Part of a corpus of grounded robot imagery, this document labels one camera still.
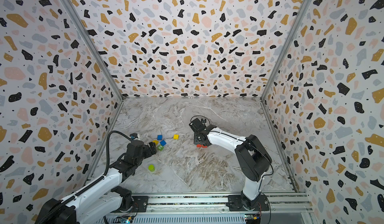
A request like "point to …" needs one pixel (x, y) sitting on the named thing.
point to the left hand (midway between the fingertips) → (148, 144)
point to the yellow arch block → (156, 141)
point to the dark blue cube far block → (159, 137)
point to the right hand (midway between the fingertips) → (197, 137)
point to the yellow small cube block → (176, 136)
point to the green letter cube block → (160, 147)
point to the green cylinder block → (151, 167)
